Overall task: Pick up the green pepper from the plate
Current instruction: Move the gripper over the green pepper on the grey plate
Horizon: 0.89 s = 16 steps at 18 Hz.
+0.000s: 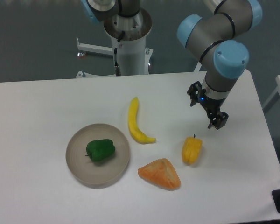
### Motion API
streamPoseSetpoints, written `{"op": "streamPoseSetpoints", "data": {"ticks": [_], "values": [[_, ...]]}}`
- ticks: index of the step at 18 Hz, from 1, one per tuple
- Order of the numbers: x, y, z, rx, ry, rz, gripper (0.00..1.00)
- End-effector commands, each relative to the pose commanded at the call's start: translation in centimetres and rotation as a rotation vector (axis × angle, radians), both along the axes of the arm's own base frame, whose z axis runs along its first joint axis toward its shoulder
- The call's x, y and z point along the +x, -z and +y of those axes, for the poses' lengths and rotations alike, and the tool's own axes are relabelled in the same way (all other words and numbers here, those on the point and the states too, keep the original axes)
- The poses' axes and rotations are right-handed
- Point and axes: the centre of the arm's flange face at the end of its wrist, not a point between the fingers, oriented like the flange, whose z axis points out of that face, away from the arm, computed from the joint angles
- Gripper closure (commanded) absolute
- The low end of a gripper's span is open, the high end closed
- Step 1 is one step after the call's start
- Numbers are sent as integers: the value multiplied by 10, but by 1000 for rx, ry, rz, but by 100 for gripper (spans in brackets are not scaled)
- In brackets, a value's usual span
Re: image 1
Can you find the orange triangular bread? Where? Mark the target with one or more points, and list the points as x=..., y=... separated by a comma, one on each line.
x=162, y=173

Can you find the yellow banana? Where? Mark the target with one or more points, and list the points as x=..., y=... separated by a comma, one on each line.
x=134, y=130

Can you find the beige round plate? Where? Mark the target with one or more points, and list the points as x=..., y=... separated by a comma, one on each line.
x=97, y=174

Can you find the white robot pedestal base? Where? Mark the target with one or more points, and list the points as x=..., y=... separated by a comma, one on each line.
x=128, y=38

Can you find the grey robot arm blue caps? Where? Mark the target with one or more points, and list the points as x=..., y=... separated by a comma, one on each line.
x=210, y=41

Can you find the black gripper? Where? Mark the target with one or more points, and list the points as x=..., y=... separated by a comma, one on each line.
x=212, y=107

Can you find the yellow bell pepper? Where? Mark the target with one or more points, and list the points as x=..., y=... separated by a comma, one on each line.
x=191, y=149

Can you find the green bell pepper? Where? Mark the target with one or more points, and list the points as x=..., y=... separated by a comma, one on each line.
x=98, y=150

